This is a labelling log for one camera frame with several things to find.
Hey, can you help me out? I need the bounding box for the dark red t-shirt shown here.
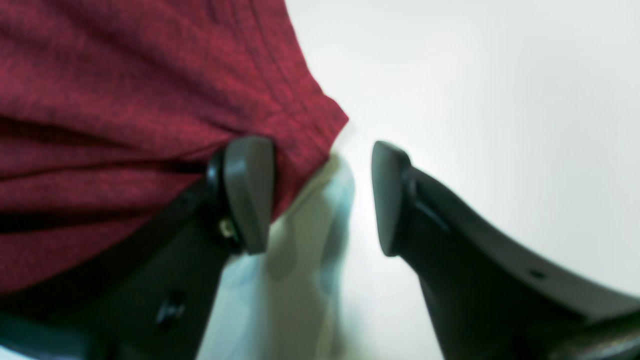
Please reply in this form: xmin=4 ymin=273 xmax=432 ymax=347
xmin=0 ymin=0 xmax=348 ymax=294

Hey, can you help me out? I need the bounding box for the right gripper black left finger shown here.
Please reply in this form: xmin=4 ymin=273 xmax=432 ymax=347
xmin=1 ymin=136 xmax=275 ymax=360

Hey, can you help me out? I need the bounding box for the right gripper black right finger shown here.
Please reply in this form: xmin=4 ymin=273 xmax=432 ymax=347
xmin=371 ymin=141 xmax=640 ymax=360

